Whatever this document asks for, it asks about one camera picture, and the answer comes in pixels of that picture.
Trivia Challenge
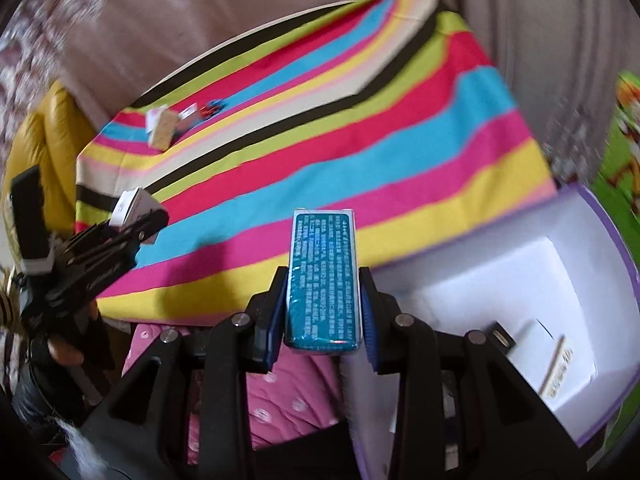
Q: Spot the small white cube box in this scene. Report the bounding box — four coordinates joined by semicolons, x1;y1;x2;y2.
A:
108;188;169;245

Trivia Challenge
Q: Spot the tall beige printed box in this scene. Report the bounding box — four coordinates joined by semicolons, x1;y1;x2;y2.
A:
148;109;179;152

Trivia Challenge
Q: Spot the teal printed box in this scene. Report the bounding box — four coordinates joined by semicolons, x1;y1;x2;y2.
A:
284;209;362;354

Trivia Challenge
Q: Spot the white red-blue medicine box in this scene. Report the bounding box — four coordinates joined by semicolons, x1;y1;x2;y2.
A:
179;103;201;124

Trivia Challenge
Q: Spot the black gold-print box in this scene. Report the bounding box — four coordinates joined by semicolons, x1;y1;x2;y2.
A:
485;321;516;356

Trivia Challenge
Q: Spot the white TS logo box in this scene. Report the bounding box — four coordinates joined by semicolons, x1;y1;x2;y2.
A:
506;320;597;412

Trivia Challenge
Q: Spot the white pink-stained box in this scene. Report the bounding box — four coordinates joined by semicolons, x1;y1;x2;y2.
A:
145;105;168;134

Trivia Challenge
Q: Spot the red blue toy car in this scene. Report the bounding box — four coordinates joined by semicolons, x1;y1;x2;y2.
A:
200;100;226;120

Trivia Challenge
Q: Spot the person's left hand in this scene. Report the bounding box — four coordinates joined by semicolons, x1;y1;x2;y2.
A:
47;301;99;367

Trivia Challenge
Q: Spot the pink polka-dot cushion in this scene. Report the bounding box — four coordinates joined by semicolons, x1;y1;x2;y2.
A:
122;324;344;465

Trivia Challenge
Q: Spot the white purple-trimmed storage box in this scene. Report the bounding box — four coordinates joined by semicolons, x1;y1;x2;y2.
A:
345;184;639;479

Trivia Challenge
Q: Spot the green cartoon play mat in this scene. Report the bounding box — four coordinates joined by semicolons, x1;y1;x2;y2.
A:
591;70;639;246

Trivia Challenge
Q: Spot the colourful striped cloth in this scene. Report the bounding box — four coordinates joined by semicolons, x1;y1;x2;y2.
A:
76;0;555;325

